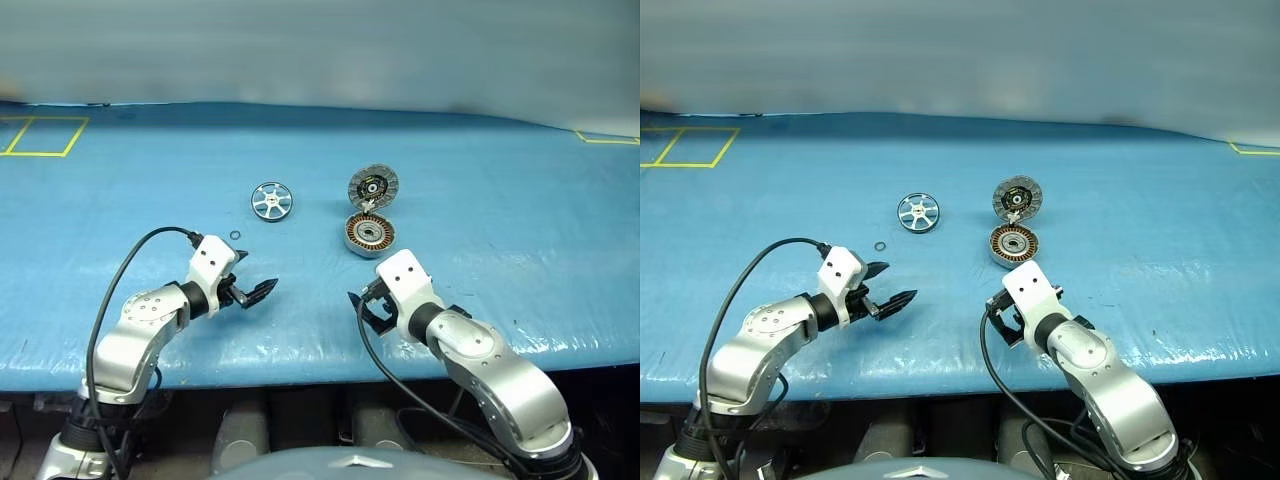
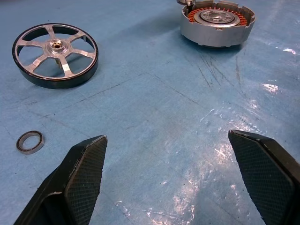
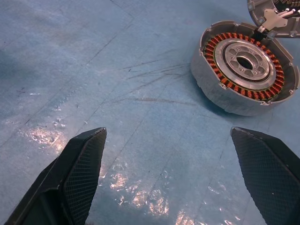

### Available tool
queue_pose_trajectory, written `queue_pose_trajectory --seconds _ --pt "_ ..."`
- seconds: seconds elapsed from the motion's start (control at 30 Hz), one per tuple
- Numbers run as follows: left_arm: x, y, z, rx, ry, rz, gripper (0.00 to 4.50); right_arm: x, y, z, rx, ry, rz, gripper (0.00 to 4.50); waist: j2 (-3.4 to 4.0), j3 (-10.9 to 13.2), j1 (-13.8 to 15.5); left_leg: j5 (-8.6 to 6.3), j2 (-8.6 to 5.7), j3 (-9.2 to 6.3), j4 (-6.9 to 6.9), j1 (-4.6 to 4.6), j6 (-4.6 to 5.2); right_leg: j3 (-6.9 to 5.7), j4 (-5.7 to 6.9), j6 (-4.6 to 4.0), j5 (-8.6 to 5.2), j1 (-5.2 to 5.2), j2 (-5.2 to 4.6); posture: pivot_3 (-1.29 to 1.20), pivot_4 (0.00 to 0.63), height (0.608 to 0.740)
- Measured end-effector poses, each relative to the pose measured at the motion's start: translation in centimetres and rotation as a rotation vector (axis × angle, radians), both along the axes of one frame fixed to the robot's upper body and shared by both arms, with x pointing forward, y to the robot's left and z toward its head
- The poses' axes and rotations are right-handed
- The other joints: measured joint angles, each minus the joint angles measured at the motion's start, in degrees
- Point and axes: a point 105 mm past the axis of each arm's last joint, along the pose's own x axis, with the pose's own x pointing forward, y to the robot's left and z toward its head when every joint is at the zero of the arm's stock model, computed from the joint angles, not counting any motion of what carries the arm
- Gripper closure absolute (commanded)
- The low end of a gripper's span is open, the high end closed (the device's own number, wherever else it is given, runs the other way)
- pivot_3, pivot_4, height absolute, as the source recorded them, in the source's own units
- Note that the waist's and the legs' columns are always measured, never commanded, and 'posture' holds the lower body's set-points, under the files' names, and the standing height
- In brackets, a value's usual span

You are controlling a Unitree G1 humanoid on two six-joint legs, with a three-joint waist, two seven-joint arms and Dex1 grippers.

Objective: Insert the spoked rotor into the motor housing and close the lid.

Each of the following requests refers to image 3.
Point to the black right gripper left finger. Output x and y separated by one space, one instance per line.
77 178

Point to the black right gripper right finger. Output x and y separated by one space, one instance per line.
269 168

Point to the silver motor stator housing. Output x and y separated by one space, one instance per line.
211 77

